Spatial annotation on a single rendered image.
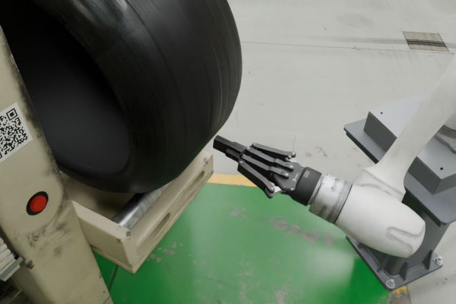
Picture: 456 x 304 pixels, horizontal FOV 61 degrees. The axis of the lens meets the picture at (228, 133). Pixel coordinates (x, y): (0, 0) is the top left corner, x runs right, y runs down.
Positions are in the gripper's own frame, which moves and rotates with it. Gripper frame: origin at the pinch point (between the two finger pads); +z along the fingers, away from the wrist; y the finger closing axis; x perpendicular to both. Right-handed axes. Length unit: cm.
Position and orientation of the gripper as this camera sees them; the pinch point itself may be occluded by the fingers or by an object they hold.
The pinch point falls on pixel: (229, 148)
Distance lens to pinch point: 85.0
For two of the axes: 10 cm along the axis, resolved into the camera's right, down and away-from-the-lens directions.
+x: -1.2, 7.0, 7.0
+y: -4.8, 5.8, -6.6
